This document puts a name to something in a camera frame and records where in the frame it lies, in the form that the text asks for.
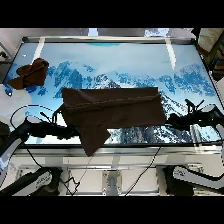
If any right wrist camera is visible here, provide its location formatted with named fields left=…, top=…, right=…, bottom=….
left=184, top=98, right=206, bottom=116

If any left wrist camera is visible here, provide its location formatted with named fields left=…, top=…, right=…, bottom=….
left=39, top=103, right=65, bottom=126

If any silver frame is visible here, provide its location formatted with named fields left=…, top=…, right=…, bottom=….
left=0, top=34, right=224, bottom=197

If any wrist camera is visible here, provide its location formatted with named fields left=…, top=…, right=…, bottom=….
left=184, top=98, right=206, bottom=116
left=39, top=103, right=65, bottom=126

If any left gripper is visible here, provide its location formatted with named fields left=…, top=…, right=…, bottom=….
left=55, top=125, right=82, bottom=141

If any brown garment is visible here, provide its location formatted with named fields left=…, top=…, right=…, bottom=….
left=6, top=57, right=51, bottom=91

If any black cable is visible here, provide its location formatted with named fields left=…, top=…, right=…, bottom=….
left=9, top=104, right=56, bottom=168
left=123, top=145, right=162, bottom=197

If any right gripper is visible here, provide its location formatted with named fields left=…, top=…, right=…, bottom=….
left=166, top=112, right=191, bottom=132

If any dark brown shirt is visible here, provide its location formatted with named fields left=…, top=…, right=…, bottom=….
left=60, top=86, right=168, bottom=158

